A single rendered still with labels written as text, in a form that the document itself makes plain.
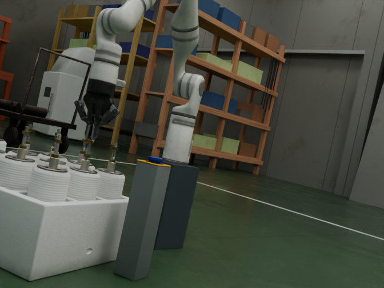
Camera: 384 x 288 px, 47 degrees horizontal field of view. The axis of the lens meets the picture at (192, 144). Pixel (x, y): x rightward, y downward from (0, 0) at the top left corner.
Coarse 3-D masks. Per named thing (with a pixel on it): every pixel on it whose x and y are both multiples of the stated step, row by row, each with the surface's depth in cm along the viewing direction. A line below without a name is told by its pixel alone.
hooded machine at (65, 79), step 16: (80, 48) 580; (64, 64) 579; (80, 64) 578; (48, 80) 585; (64, 80) 563; (80, 80) 577; (48, 96) 577; (64, 96) 566; (48, 112) 565; (64, 112) 570; (32, 128) 603; (48, 128) 562; (80, 128) 587; (80, 144) 594
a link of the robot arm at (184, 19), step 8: (184, 0) 138; (192, 0) 138; (184, 8) 139; (192, 8) 140; (176, 16) 142; (184, 16) 141; (192, 16) 142; (176, 24) 143; (184, 24) 142; (192, 24) 143
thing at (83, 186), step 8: (72, 176) 117; (80, 176) 117; (88, 176) 118; (96, 176) 120; (72, 184) 117; (80, 184) 117; (88, 184) 118; (96, 184) 120; (72, 192) 117; (80, 192) 117; (88, 192) 118; (96, 192) 121; (80, 200) 117; (88, 200) 119
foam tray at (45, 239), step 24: (0, 192) 108; (24, 192) 111; (0, 216) 107; (24, 216) 104; (48, 216) 102; (72, 216) 110; (96, 216) 118; (120, 216) 128; (0, 240) 107; (24, 240) 103; (48, 240) 104; (72, 240) 111; (96, 240) 120; (0, 264) 106; (24, 264) 102; (48, 264) 105; (72, 264) 113; (96, 264) 122
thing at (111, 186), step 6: (102, 174) 128; (108, 174) 128; (114, 174) 129; (102, 180) 128; (108, 180) 128; (114, 180) 128; (120, 180) 129; (102, 186) 128; (108, 186) 128; (114, 186) 128; (120, 186) 130; (102, 192) 127; (108, 192) 128; (114, 192) 129; (120, 192) 130; (108, 198) 128; (114, 198) 129; (120, 198) 132
